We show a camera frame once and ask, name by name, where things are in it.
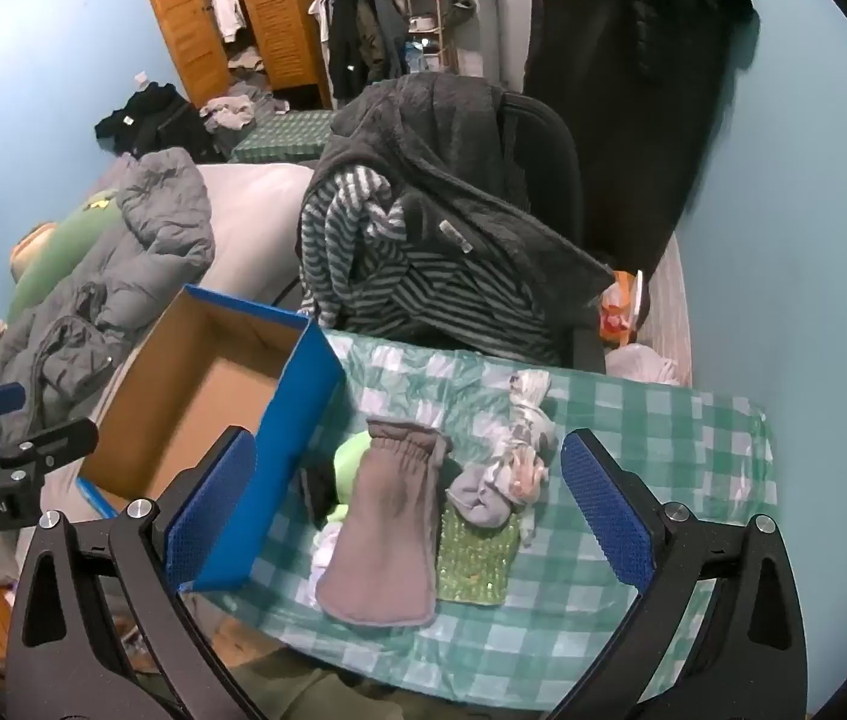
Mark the dark grey fleece jacket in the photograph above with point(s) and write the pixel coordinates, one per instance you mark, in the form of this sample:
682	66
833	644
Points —
431	142

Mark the grey striped sweater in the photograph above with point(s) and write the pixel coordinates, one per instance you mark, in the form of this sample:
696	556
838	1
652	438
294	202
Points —
453	292

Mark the white sock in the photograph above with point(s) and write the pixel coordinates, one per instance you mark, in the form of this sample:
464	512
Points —
324	551

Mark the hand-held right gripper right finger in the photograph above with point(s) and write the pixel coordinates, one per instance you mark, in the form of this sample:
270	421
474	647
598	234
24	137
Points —
607	514

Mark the wooden wardrobe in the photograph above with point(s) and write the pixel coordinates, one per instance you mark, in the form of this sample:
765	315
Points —
280	15

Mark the green glittery cloth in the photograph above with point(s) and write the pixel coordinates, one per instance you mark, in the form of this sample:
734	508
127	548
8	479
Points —
476	566

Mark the grey-brown mitten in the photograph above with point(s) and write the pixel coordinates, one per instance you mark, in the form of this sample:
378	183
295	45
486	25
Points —
386	540

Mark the orange bag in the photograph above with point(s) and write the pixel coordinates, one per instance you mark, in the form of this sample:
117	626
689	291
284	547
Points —
622	307

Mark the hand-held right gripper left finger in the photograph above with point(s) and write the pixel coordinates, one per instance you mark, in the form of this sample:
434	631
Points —
211	514

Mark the grey and white clothes pile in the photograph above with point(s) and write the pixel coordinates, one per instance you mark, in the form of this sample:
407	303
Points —
235	109

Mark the lime green cloth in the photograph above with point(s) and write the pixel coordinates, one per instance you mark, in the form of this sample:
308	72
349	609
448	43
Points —
348	461

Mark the black hanging coat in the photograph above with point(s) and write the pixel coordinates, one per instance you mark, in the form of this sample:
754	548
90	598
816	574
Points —
618	90

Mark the grey puffer jacket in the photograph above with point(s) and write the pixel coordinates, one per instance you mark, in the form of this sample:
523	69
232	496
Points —
160	217

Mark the white plastic bag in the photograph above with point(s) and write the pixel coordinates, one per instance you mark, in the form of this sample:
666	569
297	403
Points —
644	367

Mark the small black cloth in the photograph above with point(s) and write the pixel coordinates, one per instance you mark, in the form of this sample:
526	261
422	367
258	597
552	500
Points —
318	495

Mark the green checked tablecloth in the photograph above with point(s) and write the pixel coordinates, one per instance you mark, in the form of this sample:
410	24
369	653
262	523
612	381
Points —
618	409

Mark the dark hanging jackets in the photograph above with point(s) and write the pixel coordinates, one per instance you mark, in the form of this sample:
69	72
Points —
363	37

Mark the black clothes pile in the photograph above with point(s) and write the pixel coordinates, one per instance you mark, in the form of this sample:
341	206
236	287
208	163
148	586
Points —
153	124

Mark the patterned cloth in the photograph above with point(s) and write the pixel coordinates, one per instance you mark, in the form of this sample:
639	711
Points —
530	424

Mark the white radiator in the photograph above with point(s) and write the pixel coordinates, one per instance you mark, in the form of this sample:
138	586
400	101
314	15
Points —
674	315

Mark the white bedding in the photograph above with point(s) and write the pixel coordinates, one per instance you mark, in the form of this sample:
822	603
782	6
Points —
258	232

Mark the small green checked table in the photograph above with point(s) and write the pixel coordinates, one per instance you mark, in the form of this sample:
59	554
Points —
280	136

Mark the grey sock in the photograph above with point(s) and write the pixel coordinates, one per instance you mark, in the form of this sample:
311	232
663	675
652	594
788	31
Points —
479	502

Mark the black office chair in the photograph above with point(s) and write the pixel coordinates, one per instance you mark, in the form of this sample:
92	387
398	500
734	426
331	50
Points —
543	157

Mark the blue cardboard box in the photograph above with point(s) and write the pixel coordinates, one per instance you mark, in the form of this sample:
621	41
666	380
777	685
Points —
295	450

